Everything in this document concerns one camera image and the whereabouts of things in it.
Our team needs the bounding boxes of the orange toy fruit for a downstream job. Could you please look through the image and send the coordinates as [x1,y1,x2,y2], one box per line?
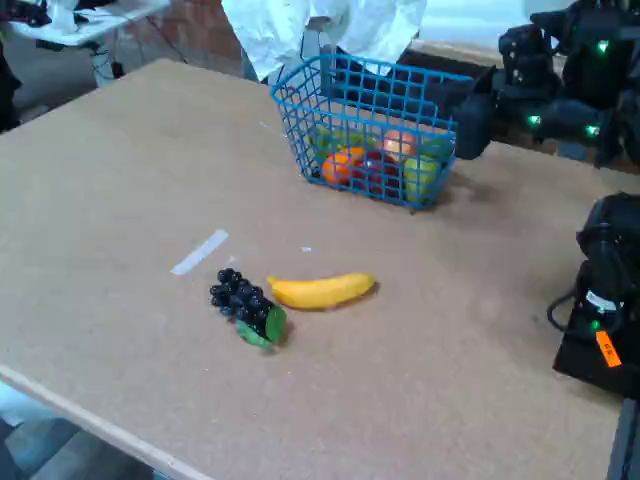
[321,151,355,186]

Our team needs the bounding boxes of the red yellow toy apple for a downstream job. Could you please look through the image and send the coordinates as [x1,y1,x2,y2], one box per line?
[381,129,419,164]

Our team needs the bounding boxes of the yellow toy banana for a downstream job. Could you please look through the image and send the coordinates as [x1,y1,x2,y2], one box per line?
[265,271,378,312]

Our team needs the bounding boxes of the blue wire basket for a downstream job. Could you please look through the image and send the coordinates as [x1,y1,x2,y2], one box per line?
[270,51,475,212]

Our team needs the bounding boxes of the black toy grapes with leaves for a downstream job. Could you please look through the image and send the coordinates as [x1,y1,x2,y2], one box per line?
[209,267,290,352]

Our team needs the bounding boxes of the long white tape strip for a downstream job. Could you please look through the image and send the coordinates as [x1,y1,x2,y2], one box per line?
[169,228,231,277]

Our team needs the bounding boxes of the white crumpled sheet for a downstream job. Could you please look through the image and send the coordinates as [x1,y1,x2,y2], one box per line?
[221,0,428,82]

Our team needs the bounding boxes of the black looped cable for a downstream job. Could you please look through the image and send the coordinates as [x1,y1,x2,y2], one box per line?
[545,288,582,332]

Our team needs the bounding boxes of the white crumpled cloth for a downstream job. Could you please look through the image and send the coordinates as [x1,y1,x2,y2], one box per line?
[46,0,82,35]

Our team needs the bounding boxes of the yellow green toy fruit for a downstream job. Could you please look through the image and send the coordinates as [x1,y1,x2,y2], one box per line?
[310,125,381,154]

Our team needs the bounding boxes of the round green toy fruit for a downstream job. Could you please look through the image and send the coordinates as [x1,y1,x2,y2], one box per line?
[402,154,443,204]

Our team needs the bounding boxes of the white background table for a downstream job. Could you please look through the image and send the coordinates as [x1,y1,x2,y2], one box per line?
[0,0,172,89]

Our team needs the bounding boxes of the dark green toy fruit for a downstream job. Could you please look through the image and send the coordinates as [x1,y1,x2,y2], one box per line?
[419,138,455,160]

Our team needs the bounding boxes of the orange label tag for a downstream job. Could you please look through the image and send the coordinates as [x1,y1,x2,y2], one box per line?
[594,329,623,369]

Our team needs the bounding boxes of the black bulky object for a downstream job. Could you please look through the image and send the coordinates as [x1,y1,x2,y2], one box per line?
[0,37,24,134]

